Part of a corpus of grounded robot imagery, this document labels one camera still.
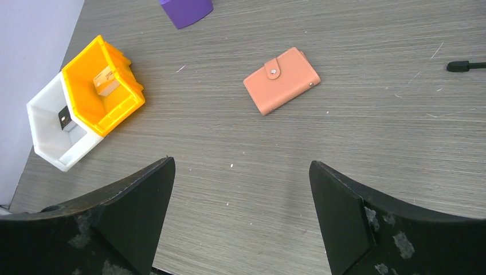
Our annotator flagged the black microphone tripod stand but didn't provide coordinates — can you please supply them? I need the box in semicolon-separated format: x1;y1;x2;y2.
446;61;486;72

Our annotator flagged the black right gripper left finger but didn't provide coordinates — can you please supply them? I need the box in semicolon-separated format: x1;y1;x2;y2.
1;157;175;274

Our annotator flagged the yellow plastic bin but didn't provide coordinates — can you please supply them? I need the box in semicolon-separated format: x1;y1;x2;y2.
62;35;146;136

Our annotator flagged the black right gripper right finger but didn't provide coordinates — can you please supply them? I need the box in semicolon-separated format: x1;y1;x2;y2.
309;161;485;274

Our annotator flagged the purple metronome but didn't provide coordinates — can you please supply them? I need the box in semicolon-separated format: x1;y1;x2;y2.
159;0;213;29

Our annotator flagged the orange leather card holder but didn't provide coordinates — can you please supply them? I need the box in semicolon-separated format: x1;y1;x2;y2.
243;47;321;116

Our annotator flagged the card in yellow bin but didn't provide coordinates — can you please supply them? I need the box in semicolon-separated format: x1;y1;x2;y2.
93;66;120;97

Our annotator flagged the white plastic bin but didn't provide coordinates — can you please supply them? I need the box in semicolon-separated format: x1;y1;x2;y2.
26;72;104;172

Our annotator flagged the black card in white bin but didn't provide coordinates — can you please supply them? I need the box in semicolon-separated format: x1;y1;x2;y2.
58;105;77;132

